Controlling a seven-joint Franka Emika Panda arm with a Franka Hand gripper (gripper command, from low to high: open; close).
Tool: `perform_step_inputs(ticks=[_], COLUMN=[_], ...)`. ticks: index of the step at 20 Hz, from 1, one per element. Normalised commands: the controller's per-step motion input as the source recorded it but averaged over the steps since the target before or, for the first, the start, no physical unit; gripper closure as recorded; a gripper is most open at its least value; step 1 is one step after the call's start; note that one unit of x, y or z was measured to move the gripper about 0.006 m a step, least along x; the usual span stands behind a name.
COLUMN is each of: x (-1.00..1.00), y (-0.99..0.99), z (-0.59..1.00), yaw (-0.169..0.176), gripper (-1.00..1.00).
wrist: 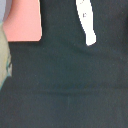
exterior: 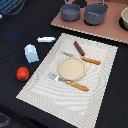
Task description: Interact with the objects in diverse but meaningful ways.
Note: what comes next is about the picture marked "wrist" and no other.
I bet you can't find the beige woven placemat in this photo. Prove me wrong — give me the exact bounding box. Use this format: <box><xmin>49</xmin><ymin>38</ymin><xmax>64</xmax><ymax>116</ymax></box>
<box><xmin>0</xmin><ymin>23</ymin><xmax>12</xmax><ymax>89</ymax></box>

